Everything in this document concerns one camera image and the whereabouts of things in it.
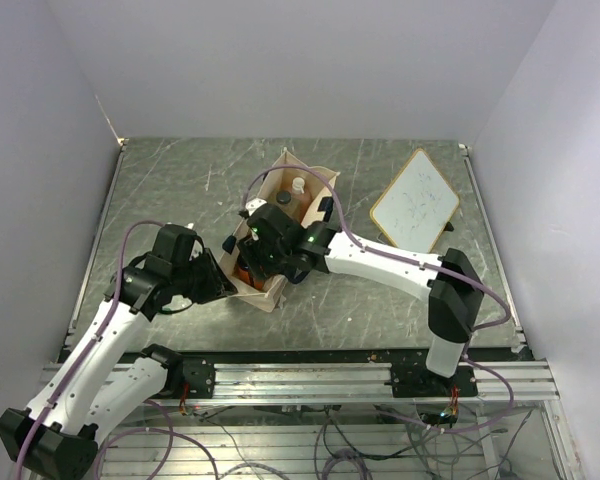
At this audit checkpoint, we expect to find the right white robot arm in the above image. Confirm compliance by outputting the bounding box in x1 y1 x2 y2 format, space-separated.
237 199 484 396

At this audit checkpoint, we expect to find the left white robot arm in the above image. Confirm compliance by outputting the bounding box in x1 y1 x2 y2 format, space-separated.
0 224 237 479

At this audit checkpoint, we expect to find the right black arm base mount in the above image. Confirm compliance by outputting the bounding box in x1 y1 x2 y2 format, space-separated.
389 364 478 398

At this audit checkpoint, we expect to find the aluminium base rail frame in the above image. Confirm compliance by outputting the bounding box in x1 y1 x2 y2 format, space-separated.
9 349 581 480

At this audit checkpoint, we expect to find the amber bottle with black cap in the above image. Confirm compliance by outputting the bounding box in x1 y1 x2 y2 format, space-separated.
275 190 301 220

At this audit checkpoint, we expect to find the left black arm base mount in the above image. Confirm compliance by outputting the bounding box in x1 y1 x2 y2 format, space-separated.
120 344 216 400

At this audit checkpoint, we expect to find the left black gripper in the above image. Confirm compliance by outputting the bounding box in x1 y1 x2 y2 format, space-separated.
171 246 238 304

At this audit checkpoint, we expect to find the small whiteboard with wooden frame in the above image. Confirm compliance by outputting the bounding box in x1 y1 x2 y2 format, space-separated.
370 148 460 253

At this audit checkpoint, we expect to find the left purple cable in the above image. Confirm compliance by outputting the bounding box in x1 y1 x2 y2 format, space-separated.
12 219 174 480

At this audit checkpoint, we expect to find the beige canvas tote bag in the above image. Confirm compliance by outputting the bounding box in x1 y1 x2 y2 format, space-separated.
220 151 338 312

